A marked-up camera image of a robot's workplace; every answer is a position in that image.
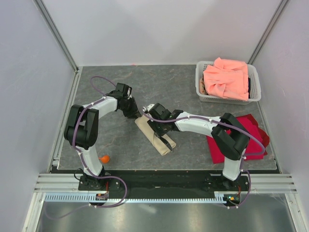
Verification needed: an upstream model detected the black knife clear handle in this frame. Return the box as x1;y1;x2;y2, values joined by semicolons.
159;137;173;152

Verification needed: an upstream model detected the beige cloth napkin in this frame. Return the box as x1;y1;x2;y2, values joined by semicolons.
135;116;176;156

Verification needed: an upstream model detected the orange plastic spoon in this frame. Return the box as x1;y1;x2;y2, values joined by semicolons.
99;155;110;164

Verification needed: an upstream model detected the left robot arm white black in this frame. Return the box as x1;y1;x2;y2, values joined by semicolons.
64;83;141;190

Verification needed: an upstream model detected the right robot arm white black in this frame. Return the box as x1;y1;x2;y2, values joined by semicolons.
143;103;250;190

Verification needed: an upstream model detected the red cloth napkin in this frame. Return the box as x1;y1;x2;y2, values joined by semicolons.
207;114;270;165

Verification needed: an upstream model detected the patterned cloth in basket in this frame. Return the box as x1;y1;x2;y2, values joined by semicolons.
199;78;207;95

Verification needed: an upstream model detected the salmon pink cloth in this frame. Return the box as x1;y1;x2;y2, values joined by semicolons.
203;58;249;101

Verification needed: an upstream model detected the dark cloth in basket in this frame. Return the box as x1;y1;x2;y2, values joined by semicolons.
248;77;251;98

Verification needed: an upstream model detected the white plastic basket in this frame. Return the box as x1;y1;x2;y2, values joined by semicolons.
196;58;261;105

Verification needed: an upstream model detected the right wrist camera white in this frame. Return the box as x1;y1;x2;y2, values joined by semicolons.
142;104;154;114

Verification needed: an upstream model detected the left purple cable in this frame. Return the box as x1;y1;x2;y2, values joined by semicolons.
43;76;128;219

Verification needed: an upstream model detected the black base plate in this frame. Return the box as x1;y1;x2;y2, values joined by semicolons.
75;168;252;208

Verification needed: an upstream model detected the white slotted cable duct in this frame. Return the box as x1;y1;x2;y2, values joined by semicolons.
44;192;240;203

